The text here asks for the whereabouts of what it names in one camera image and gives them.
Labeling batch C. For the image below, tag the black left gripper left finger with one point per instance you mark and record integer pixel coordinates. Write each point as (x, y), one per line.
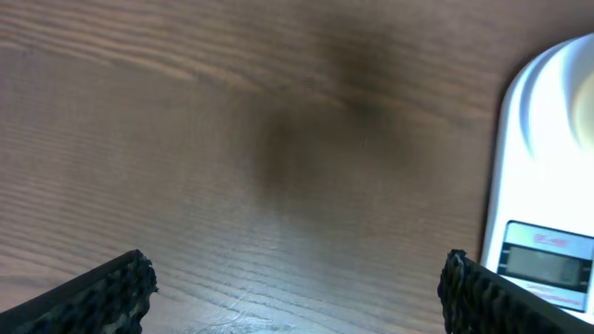
(111, 298)

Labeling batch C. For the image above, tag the white digital kitchen scale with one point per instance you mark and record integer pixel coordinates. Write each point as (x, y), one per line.
(539, 223)

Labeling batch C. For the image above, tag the pale yellow bowl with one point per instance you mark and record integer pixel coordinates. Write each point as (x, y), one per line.
(583, 113)

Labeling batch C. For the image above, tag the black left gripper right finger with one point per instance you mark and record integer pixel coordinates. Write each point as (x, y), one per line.
(477, 301)

